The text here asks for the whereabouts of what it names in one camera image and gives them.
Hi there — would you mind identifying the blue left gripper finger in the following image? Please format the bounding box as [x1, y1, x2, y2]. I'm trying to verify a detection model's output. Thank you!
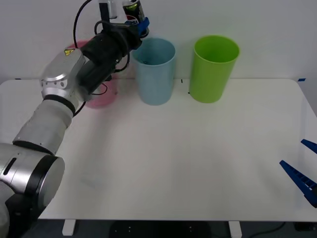
[138, 17, 151, 38]

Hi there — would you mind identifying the pink plastic bin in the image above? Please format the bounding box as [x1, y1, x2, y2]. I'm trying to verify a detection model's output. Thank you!
[65, 39, 118, 109]

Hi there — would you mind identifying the white table leg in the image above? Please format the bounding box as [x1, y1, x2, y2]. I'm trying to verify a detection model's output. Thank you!
[228, 220, 242, 238]
[62, 219, 76, 236]

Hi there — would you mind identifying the black drink can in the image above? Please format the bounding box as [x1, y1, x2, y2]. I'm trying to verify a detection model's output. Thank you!
[122, 0, 151, 37]

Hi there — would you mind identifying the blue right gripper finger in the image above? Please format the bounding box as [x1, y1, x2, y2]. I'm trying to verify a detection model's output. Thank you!
[279, 160, 317, 208]
[300, 139, 317, 155]

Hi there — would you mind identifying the pale blue plastic bin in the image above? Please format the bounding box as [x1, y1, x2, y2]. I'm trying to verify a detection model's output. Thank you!
[131, 38, 177, 106]

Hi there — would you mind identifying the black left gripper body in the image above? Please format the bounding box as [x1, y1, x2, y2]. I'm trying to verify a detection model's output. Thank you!
[112, 22, 144, 54]

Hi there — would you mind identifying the black floor cable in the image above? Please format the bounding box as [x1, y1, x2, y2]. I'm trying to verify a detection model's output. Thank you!
[249, 221, 286, 235]

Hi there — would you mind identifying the green plastic bin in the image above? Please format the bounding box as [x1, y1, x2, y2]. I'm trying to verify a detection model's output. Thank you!
[189, 35, 240, 104]

